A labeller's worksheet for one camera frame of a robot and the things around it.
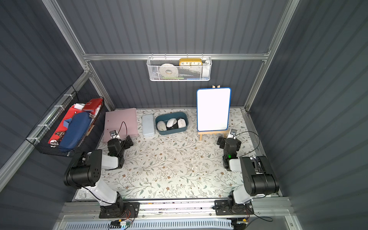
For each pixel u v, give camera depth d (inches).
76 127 27.7
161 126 40.2
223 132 39.1
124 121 44.4
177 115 44.4
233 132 31.6
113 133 32.5
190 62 34.2
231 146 27.9
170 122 41.8
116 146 29.5
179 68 34.7
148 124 42.8
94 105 31.5
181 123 41.4
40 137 24.0
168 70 33.3
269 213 28.5
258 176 18.2
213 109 34.8
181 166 35.1
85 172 18.8
